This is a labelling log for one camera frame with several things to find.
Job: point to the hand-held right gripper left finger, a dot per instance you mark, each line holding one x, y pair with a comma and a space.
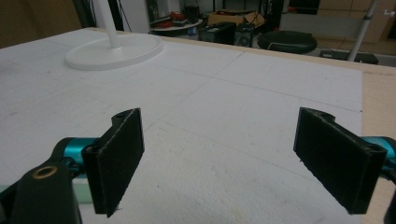
116, 161

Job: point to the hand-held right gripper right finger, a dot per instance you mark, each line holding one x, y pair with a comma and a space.
337, 158

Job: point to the pale green foam block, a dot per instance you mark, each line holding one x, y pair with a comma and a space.
83, 192

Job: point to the white foam sheet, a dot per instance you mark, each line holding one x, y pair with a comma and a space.
193, 124

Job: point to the white round lamp stand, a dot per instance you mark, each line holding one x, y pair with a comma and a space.
113, 49

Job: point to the black round stool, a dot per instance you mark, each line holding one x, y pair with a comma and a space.
287, 41

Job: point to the white metal stand pole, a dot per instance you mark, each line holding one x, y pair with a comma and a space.
362, 29

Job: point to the round white side table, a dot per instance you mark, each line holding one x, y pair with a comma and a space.
177, 27

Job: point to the black speaker box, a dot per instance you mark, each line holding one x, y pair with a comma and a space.
244, 34

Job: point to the red tool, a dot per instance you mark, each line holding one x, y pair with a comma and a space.
176, 15

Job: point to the black equipment case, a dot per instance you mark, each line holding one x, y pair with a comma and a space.
217, 32

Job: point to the brown cardboard box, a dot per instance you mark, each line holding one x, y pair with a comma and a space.
236, 17

